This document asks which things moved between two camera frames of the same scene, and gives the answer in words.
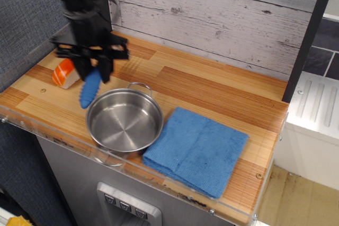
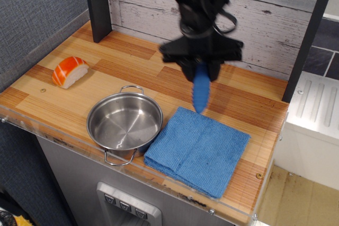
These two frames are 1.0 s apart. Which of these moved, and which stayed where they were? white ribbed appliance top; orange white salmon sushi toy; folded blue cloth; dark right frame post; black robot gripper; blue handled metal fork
Moved: black robot gripper; blue handled metal fork
Stayed: orange white salmon sushi toy; dark right frame post; folded blue cloth; white ribbed appliance top
